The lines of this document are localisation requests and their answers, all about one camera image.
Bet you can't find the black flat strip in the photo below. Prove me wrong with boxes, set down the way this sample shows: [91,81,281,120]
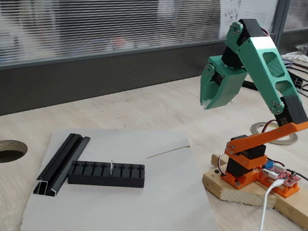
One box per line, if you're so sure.
[242,80,259,91]

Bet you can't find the tape roll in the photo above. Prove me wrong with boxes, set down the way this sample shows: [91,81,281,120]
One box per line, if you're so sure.
[249,119,300,147]

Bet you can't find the black aluminium profile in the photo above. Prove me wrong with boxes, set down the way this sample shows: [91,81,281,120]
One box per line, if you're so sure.
[32,129,91,201]

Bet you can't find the white paper sheet on window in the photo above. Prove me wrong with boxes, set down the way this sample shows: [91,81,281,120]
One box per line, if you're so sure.
[215,0,280,45]

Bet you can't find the white usb cable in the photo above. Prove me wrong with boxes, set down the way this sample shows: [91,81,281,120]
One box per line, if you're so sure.
[257,177,285,231]

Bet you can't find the red controller board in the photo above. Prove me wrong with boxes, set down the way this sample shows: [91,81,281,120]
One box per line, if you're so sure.
[258,158,304,188]

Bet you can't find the black slotted holder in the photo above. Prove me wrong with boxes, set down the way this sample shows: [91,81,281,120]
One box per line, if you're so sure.
[67,157,147,192]

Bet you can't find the long wooden plank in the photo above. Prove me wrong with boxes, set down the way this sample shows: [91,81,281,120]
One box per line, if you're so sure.
[271,184,308,231]

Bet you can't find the small metal blade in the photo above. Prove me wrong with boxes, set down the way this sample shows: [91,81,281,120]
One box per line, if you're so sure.
[108,159,116,178]

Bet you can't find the grey chipboard panel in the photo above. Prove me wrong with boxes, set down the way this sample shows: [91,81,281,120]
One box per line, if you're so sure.
[19,117,229,231]

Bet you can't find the wooden base block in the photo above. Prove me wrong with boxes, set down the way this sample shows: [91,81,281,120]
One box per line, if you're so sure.
[200,152,282,210]

